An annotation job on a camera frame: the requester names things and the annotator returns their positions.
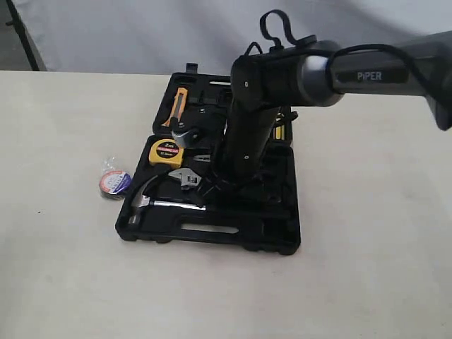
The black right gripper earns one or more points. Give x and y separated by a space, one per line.
257 192

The black handled adjustable wrench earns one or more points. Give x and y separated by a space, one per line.
190 180

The black plastic tool case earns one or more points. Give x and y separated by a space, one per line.
207 108

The black electrical tape roll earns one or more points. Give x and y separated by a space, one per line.
115 181

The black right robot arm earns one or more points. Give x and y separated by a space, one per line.
319 74

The yellow black screwdriver right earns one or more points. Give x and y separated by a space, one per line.
279 128

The yellow tape measure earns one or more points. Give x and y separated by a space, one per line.
166 151

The orange utility knife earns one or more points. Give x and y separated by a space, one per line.
178 106

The steel claw hammer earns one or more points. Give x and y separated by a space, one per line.
141 201

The black stand pole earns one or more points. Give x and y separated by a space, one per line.
16 23

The orange handled pliers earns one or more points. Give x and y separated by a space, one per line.
202 158

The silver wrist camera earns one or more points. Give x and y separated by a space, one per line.
187 138

